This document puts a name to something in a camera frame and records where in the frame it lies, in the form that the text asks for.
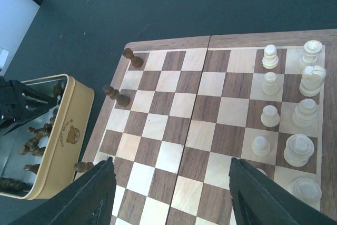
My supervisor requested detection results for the white pawn far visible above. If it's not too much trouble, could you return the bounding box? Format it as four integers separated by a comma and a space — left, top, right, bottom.
262, 44, 279, 70

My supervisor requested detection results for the white king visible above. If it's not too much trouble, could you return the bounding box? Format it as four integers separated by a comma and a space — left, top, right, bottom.
288, 178, 322, 204

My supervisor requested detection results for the dark rook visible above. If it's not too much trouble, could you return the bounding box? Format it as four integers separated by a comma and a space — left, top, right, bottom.
122, 48, 144, 69

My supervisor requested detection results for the dark bishop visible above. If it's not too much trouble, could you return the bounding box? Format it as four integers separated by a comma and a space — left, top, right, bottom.
103, 85, 130, 106

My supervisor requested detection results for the wooden chess board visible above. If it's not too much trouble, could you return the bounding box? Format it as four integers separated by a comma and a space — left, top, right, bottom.
83, 30, 336, 224

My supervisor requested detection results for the dark chess piece lying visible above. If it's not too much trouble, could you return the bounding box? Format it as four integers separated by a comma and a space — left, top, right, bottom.
24, 164, 40, 174

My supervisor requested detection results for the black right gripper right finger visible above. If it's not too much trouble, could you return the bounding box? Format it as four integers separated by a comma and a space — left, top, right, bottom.
229, 158, 336, 225

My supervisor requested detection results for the white pawn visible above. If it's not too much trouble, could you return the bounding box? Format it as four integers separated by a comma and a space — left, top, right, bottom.
262, 44, 279, 70
261, 105, 280, 128
262, 72, 280, 95
252, 136, 271, 156

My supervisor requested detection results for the white bishop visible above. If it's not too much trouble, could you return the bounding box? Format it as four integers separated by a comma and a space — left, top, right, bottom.
292, 99, 318, 128

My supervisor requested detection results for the dark chess piece in tin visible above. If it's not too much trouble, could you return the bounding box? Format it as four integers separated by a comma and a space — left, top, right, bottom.
27, 123, 52, 145

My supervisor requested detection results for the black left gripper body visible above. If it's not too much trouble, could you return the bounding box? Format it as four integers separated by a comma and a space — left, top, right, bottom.
1, 76, 56, 135

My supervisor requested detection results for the yellow metal tin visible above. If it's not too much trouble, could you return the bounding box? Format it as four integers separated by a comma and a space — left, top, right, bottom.
1, 74, 94, 200

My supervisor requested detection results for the white queen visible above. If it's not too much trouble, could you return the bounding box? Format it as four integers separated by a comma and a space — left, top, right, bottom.
283, 134, 314, 167

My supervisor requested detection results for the white knight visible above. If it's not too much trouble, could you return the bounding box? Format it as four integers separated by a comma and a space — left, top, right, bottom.
299, 65, 326, 97

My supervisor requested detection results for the dark king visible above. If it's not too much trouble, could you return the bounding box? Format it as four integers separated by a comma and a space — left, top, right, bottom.
73, 162, 94, 173

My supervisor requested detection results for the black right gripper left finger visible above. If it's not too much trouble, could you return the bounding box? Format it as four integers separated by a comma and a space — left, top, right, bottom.
11, 157, 116, 224

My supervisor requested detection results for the white rook far corner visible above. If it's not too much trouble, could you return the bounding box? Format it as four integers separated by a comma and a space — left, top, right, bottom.
298, 40, 323, 70

